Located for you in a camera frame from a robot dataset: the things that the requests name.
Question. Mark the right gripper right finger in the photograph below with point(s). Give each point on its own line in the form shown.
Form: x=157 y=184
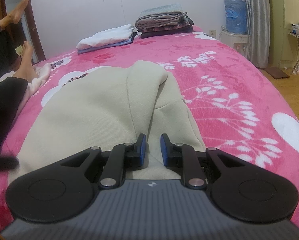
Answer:
x=184 y=157

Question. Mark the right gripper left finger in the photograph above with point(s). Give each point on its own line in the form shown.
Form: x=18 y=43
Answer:
x=122 y=157

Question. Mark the beige zip hoodie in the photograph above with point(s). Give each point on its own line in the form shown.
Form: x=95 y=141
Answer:
x=112 y=106

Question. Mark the person left leg black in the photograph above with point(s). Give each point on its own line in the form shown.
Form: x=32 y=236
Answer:
x=12 y=90

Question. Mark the pink floral blanket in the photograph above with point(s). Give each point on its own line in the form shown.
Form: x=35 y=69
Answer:
x=235 y=107

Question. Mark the folded purple cloth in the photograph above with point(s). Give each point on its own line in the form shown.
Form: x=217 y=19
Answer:
x=122 y=43

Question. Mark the folded white towel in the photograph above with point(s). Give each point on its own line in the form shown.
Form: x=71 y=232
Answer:
x=106 y=37

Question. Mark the white water dispenser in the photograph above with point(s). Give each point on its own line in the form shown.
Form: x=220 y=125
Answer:
x=239 y=42

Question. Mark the brown floor mat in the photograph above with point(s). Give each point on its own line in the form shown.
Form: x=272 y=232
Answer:
x=276 y=73

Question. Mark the folded grey brown blankets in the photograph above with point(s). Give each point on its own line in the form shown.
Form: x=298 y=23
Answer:
x=164 y=20

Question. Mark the blue water jug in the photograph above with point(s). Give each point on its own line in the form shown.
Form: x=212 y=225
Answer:
x=236 y=16

